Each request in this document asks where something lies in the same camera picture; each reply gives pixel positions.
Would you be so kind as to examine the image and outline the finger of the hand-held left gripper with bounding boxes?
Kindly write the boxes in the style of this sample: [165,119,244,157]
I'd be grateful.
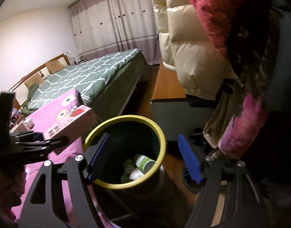
[10,130,45,145]
[7,136,70,165]

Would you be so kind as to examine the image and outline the pink cardboard box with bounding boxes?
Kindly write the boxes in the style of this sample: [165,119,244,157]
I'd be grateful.
[44,105,94,155]

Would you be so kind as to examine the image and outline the white and mauve curtain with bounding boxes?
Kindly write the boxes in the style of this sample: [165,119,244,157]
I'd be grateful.
[68,0,161,65]

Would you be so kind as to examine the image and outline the pink floral garment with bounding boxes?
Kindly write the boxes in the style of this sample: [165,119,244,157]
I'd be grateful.
[218,92,269,160]

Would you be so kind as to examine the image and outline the tan pillow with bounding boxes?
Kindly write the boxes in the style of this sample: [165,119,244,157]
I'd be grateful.
[25,75,45,89]
[45,60,65,74]

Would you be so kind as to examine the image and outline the red quilted jacket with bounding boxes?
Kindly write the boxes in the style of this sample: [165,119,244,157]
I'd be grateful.
[179,0,263,55]

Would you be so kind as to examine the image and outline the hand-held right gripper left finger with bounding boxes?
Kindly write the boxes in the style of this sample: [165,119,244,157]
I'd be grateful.
[17,133,111,228]

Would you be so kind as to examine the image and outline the person's left hand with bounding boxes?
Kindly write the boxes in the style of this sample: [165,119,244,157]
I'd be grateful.
[0,165,27,208]

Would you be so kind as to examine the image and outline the orange wooden cabinet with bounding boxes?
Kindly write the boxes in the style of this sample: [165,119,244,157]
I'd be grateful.
[150,60,219,136]

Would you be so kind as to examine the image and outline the cream puffer jacket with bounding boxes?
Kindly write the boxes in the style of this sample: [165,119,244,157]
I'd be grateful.
[149,0,238,98]

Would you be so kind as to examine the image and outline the yellow-rimmed dark bin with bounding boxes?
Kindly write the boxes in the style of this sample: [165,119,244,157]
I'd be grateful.
[83,115,168,209]

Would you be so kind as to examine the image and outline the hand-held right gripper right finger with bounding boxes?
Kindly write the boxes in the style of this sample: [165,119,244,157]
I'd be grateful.
[178,134,272,228]

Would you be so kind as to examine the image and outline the green plaid duvet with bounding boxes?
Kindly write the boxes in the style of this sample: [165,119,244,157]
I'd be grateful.
[25,49,142,109]

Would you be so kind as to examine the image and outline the white bottle green label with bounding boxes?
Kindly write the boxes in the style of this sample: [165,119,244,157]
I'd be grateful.
[134,154,157,173]

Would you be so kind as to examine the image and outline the wooden bed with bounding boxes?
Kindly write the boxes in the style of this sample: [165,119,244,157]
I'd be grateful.
[9,49,160,124]

